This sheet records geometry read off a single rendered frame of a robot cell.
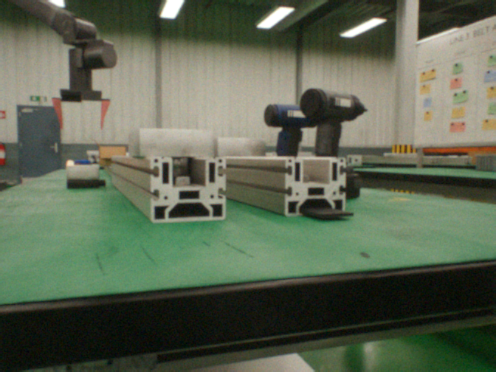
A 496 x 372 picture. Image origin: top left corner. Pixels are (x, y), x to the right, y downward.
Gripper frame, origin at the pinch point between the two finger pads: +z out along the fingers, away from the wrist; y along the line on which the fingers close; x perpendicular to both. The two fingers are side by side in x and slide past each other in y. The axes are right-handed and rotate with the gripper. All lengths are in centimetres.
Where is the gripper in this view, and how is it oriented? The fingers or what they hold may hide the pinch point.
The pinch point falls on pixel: (82, 126)
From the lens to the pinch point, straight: 125.0
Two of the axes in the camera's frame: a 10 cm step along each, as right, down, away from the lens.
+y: 9.4, -0.2, 3.5
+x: -3.5, -0.6, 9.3
